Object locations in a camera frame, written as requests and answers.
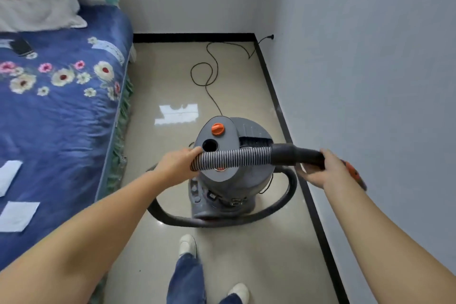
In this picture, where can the white paper sheet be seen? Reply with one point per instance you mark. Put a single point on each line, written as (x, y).
(17, 216)
(8, 176)

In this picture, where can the person's left hand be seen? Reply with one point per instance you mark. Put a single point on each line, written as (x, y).
(174, 168)

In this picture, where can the person's white shoe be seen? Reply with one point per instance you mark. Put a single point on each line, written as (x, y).
(188, 245)
(239, 293)

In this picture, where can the person's white left shoe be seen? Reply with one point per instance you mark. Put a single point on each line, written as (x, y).
(188, 245)

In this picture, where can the person's left forearm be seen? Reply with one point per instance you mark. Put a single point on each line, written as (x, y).
(89, 236)

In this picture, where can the black phone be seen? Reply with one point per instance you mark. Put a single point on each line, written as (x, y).
(21, 46)

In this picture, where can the person's right forearm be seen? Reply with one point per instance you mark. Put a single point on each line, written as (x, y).
(384, 243)

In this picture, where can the person's left thumb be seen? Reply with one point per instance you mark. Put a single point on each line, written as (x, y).
(193, 152)

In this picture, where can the grey canister vacuum cleaner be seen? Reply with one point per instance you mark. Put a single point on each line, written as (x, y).
(231, 186)

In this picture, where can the blue floral bedspread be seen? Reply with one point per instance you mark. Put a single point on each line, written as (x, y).
(60, 125)

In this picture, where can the blue jeans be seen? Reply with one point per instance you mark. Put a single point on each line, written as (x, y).
(186, 279)

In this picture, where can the person's right thumb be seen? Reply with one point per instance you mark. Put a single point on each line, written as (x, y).
(328, 158)

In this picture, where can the green bed skirt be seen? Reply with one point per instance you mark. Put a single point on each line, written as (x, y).
(119, 143)

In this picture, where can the person's right hand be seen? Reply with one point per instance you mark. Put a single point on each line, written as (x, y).
(333, 174)

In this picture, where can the person's white right shoe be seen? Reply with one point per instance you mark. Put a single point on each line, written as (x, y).
(239, 293)

